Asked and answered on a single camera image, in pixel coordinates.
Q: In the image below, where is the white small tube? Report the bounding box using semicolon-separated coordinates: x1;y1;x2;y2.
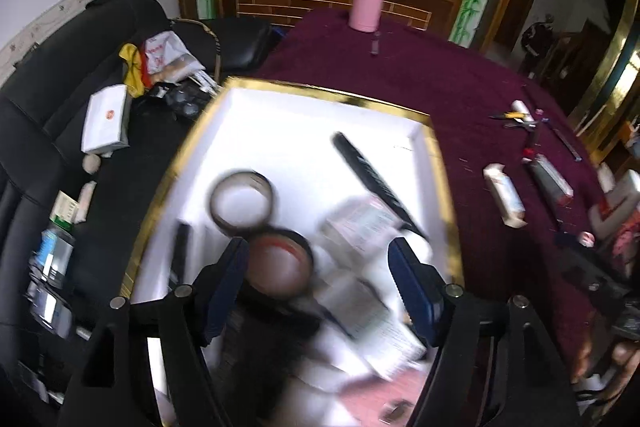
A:
511;100;534;122

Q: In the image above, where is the person's right hand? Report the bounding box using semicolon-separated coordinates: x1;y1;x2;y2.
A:
569;311;640;403

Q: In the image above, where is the person in dark clothes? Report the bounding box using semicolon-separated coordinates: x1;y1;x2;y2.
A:
520;13;554;78

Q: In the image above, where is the smartphone showing face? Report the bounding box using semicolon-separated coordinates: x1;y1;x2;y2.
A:
612;210;640;279

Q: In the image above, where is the black tape roll red core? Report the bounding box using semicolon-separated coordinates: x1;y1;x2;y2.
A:
245;228;314;300

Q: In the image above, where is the blue white medicine box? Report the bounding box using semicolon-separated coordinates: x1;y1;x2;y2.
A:
316;273;426;381

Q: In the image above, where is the black leather sofa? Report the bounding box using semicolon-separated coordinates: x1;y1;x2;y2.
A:
1;0;271;407

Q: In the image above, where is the large white jug red cap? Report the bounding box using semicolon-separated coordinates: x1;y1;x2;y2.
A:
588;170;640;239

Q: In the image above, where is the white red-bordered plaster box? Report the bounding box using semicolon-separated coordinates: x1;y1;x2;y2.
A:
319;195;404;270

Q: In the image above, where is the grey clear pen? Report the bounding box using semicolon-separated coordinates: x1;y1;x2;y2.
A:
503;119;546;132

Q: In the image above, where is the gold-edged white storage box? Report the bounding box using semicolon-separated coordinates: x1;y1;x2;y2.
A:
119;76;464;427

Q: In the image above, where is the yellow black pen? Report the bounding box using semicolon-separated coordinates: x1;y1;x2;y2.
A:
490;112;526;121

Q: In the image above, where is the black art marker printed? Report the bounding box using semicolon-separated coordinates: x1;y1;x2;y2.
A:
332;132;428;241

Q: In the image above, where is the white small carton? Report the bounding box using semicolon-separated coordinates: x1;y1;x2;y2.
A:
483;164;526;229

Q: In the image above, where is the pink fluffy round puff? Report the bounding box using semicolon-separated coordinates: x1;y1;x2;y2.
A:
340;369;426;426

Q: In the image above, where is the black marker red cap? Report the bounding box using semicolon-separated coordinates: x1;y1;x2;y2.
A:
522;126;539;164

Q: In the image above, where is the black pen case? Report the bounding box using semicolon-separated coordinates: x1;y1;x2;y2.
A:
168;222;192;291

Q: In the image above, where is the long thin black pen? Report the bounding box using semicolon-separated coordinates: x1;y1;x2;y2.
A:
548;123;582;162

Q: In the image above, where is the grey silver carton box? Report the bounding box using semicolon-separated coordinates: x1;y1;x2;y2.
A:
528;154;574;206

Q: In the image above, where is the pink thermos bottle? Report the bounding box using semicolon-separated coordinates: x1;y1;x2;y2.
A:
348;0;385;34

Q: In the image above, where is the white box on sofa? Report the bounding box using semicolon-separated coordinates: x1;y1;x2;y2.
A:
81;83;131;155

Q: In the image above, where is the white plastic bag red print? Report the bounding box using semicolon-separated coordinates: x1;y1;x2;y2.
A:
144;30;205;84

